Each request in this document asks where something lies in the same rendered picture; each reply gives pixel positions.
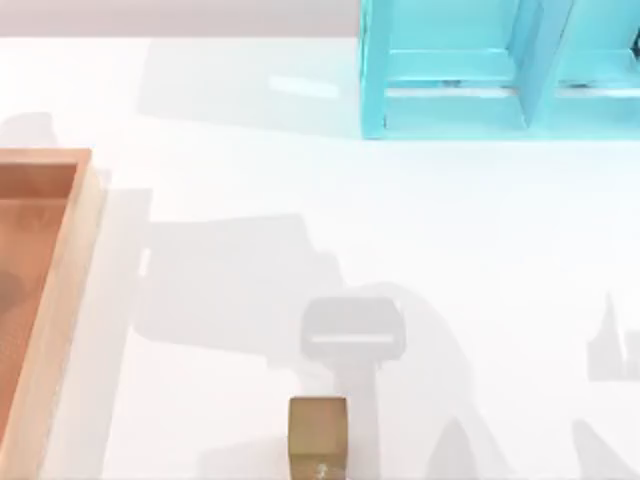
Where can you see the olive brown box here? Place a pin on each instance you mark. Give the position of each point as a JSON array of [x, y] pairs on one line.
[[317, 435]]

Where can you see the light blue rack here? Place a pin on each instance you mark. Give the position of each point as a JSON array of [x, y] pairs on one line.
[[450, 65]]

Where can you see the shallow salmon-coloured box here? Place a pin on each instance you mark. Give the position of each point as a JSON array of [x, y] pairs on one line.
[[35, 280]]

